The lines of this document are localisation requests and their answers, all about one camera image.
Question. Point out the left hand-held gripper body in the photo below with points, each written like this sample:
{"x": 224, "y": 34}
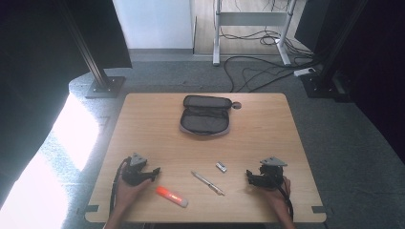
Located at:
{"x": 133, "y": 173}

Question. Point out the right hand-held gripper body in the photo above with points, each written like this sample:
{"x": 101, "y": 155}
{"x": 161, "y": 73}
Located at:
{"x": 270, "y": 176}

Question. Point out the small silver eraser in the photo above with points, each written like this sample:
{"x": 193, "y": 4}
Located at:
{"x": 221, "y": 167}

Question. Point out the orange highlighter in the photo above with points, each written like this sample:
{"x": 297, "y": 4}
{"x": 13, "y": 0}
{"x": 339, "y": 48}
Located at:
{"x": 172, "y": 196}

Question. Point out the clear ballpoint pen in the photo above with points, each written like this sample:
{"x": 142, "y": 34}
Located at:
{"x": 207, "y": 183}

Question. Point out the grey pencil case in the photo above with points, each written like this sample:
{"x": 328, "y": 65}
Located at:
{"x": 205, "y": 119}

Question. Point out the person's right hand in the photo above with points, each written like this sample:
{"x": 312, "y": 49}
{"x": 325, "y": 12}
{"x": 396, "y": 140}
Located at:
{"x": 275, "y": 195}

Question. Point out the person's left hand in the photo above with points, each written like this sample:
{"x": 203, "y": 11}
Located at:
{"x": 127, "y": 192}

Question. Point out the white power strip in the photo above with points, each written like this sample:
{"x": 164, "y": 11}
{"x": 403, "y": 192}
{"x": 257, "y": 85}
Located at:
{"x": 304, "y": 72}

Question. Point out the black metal stand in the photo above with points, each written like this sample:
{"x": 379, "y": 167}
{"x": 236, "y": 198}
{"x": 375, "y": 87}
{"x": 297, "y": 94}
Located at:
{"x": 95, "y": 70}
{"x": 328, "y": 73}

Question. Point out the dark curtain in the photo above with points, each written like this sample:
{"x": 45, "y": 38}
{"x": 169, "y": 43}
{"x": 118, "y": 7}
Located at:
{"x": 28, "y": 79}
{"x": 382, "y": 63}

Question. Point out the white desk frame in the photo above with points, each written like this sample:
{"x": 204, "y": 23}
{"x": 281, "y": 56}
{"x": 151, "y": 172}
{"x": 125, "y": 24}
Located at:
{"x": 251, "y": 19}

